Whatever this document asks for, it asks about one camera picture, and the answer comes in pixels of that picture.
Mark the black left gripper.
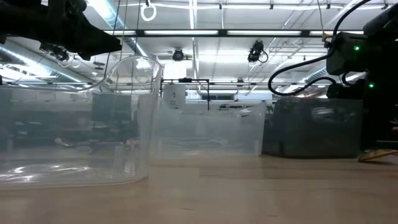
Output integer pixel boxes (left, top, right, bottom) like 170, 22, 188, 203
40, 0, 122, 60

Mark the dark grey plastic container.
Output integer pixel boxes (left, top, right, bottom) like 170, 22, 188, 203
261, 96, 364, 159

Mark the clear plastic container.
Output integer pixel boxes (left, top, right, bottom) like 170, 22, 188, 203
138, 93, 267, 159
0, 55, 164, 190

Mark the white sign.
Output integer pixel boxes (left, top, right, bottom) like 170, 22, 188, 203
163, 84, 187, 110

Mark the black ceiling camera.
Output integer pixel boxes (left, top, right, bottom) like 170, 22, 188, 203
39, 42, 71, 62
172, 48, 185, 62
247, 39, 269, 64

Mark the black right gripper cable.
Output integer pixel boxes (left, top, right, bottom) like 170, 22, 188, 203
267, 0, 374, 96

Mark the white cable ring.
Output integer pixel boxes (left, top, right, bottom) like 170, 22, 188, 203
140, 2, 157, 22

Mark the silver ventilation duct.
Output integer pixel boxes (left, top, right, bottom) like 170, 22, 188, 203
0, 39, 94, 85

